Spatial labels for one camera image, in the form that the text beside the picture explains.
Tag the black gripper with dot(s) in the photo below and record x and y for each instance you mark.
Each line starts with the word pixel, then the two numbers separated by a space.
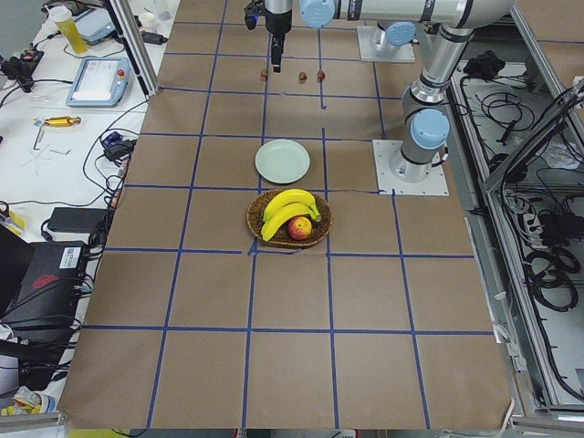
pixel 278 24

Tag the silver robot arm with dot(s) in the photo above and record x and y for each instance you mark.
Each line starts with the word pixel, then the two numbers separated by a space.
pixel 427 126

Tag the light green plate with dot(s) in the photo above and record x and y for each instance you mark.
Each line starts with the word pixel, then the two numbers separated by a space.
pixel 282 161

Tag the yellow banana bunch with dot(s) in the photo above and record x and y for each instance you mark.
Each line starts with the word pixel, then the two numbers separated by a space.
pixel 286 205

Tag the blue teach pendant near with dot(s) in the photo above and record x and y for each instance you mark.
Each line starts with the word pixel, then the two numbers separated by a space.
pixel 100 82

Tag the blue teach pendant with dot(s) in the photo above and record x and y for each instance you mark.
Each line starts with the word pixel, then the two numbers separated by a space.
pixel 100 82
pixel 94 25

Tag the red yellow apple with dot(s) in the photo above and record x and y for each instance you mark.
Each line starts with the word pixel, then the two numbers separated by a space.
pixel 299 228

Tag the blue teach pendant far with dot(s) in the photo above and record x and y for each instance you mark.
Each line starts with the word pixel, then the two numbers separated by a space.
pixel 94 25

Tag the brown wicker basket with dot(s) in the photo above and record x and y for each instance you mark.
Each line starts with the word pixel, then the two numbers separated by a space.
pixel 254 218

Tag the yellow drink bottle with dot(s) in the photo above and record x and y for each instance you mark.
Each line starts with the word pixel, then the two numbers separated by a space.
pixel 62 17

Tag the black power adapter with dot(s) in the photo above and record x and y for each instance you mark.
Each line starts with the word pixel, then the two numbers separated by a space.
pixel 75 220

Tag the black laptop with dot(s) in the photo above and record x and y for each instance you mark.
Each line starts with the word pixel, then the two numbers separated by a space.
pixel 41 281

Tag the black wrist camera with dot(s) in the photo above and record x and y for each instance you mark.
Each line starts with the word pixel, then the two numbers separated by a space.
pixel 252 11

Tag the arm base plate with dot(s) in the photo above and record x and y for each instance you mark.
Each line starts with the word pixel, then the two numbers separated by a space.
pixel 376 47
pixel 397 176

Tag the aluminium frame post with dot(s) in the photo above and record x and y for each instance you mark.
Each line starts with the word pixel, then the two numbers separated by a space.
pixel 125 24

